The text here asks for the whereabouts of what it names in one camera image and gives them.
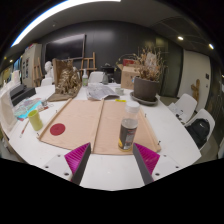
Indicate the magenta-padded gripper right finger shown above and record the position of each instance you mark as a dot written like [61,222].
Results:
[149,160]

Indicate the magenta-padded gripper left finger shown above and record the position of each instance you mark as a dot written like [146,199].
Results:
[75,160]

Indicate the clear bottle with dark drink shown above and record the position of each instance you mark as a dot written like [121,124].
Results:
[128,131]

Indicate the flat round red coaster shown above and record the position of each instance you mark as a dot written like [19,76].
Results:
[57,129]

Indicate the tan mat with wooden rods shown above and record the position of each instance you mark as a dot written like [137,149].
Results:
[86,123]

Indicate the yellow-green cup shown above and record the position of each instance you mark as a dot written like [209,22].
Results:
[35,120]

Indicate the black backpack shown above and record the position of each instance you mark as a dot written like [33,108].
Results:
[198,131]

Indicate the thin wooden stick red band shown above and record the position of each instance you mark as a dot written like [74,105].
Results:
[24,129]

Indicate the small paint jar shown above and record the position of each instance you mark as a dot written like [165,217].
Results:
[44,103]

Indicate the yellow marker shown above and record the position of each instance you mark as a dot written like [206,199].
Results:
[120,100]

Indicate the white plastic chair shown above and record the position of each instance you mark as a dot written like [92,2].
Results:
[96,77]
[46,82]
[186,105]
[205,115]

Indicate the dry plant in dark pot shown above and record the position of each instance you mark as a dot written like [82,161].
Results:
[146,88]

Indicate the grey newspaper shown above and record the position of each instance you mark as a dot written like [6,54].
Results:
[101,91]

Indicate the small white cup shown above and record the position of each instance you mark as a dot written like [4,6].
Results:
[119,91]

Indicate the brown wooden sculpture on board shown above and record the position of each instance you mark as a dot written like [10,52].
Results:
[66,81]

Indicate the white spray bottle green label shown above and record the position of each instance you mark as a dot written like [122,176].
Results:
[85,80]

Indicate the stack of black boxes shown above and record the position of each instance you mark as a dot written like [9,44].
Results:
[21,95]

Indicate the brown cardboard box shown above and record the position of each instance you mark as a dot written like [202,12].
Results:
[128,76]

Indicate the dark glass pitcher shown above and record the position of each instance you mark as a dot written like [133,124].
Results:
[105,78]

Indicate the white plaster bust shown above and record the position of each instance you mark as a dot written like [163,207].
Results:
[48,68]

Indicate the wooden easel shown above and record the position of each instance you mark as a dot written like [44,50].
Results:
[37,71]
[88,63]

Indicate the red bin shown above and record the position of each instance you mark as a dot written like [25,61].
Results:
[129,62]

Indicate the beige tall cabinet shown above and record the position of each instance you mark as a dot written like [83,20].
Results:
[30,63]

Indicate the round ceiling spotlights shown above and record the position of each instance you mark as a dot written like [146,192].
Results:
[180,38]

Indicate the long ceiling light panel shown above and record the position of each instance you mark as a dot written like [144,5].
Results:
[50,11]

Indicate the wooden figure by wall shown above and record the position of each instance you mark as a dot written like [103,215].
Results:
[196,90]

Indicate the black wall screen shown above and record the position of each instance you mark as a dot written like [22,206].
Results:
[65,48]

